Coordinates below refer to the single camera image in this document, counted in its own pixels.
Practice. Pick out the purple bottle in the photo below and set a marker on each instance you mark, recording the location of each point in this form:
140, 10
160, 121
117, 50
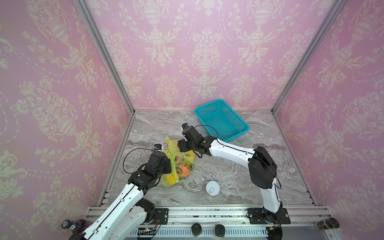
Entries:
77, 226

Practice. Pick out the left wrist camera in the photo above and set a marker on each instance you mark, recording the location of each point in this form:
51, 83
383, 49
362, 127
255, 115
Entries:
158, 147

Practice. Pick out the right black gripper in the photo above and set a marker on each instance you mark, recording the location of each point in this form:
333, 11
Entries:
183, 145

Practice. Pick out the black round knob right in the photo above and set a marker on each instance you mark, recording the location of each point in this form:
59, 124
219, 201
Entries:
219, 231

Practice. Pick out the teal plastic basket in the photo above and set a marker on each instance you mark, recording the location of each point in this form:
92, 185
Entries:
221, 121

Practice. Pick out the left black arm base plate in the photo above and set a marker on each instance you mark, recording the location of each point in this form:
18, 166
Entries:
159, 216

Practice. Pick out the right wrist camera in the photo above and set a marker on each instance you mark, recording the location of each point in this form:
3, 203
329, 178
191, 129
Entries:
184, 126

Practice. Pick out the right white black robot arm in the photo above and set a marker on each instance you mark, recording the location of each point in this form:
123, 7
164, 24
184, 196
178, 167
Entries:
261, 166

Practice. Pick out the orange fruit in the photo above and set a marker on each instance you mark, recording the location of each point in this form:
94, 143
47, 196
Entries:
183, 171

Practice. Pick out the black round knob left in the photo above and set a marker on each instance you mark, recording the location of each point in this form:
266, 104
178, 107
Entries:
196, 229

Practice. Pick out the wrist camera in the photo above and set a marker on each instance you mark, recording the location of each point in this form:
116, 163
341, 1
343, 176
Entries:
158, 147
184, 126

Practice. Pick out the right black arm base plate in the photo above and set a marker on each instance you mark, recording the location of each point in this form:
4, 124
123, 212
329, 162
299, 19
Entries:
260, 216

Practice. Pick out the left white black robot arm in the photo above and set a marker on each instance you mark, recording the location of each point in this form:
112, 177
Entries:
130, 209

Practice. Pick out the dark bottle right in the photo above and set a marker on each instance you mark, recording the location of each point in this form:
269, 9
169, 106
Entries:
327, 224

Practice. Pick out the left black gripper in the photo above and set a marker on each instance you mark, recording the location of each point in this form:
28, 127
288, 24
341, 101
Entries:
168, 163

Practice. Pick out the black round knob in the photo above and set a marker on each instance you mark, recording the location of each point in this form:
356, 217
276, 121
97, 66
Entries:
196, 229
219, 231

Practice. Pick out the aluminium front rail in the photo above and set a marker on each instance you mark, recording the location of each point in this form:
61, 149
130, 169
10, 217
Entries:
236, 215

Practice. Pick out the yellow plastic bag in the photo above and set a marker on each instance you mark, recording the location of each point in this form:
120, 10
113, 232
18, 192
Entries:
177, 158

